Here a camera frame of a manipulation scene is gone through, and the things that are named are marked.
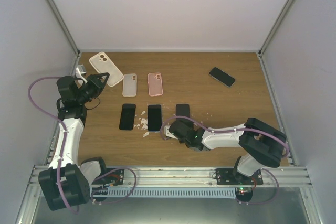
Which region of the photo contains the bare black phone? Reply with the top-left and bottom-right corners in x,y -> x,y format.
209,67 -> 236,87

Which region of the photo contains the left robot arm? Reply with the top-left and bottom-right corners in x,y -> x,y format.
38,72 -> 109,211

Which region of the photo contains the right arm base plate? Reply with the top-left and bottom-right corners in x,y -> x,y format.
214,168 -> 264,186

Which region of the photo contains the aluminium front rail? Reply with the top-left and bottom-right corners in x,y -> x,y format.
28,165 -> 313,189

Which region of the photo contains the slotted cable duct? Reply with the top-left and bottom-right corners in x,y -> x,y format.
93,187 -> 236,199

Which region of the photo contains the cream cased phone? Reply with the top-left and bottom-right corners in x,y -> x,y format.
89,52 -> 124,87

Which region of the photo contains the white debris pile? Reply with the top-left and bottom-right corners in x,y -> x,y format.
133,111 -> 150,138

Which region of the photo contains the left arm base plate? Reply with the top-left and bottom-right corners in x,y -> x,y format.
92,169 -> 124,187

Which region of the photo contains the blue phone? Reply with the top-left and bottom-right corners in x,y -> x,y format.
148,104 -> 162,132

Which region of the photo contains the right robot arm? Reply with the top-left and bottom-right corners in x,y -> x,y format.
160,116 -> 289,185

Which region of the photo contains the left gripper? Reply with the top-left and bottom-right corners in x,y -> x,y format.
76,73 -> 109,103

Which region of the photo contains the purple phone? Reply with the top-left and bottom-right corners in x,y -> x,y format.
175,104 -> 190,120

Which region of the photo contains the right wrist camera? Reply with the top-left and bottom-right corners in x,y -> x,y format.
163,125 -> 176,140

